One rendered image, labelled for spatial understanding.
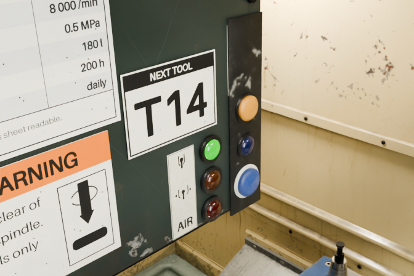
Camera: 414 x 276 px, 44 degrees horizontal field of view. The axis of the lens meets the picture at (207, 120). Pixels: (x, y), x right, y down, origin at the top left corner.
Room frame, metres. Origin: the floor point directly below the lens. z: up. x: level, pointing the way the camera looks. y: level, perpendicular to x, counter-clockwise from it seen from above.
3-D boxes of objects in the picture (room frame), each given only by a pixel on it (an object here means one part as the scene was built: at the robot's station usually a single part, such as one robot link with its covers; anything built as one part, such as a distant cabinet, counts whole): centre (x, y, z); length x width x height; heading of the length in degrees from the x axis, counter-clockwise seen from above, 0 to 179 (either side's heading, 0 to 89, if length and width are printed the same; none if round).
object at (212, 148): (0.42, 0.00, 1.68); 0.02 x 0.01 x 0.02; 133
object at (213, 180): (0.42, 0.00, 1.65); 0.02 x 0.01 x 0.02; 133
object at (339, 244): (0.75, -0.23, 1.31); 0.02 x 0.02 x 0.03
